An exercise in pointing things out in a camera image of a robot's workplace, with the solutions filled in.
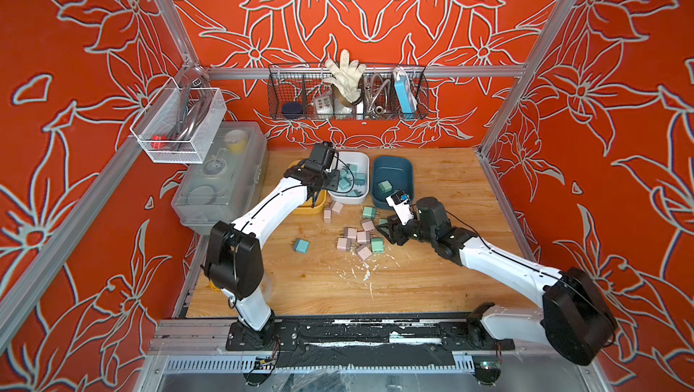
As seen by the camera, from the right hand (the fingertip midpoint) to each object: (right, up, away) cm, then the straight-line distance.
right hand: (378, 223), depth 81 cm
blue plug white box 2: (-4, +14, +29) cm, 32 cm away
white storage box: (-7, +11, +30) cm, 33 cm away
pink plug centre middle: (-4, -6, +9) cm, 12 cm away
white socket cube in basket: (-18, +40, +12) cm, 45 cm away
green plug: (+1, -9, +9) cm, 13 cm away
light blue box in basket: (+11, +40, +7) cm, 42 cm away
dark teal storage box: (+13, +16, +28) cm, 35 cm away
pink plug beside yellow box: (-17, 0, +14) cm, 22 cm away
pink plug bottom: (-3, -11, +7) cm, 13 cm away
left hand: (-15, +16, +7) cm, 23 cm away
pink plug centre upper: (-2, -3, +12) cm, 13 cm away
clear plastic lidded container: (-46, +13, +2) cm, 48 cm away
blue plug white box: (-11, +11, +26) cm, 30 cm away
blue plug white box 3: (-6, +18, +32) cm, 38 cm away
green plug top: (-1, +1, +16) cm, 16 cm away
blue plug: (-25, -9, +8) cm, 28 cm away
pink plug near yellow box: (-13, +3, +18) cm, 22 cm away
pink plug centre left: (-8, -5, +10) cm, 14 cm away
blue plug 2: (-6, +8, +21) cm, 24 cm away
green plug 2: (+6, +10, +23) cm, 26 cm away
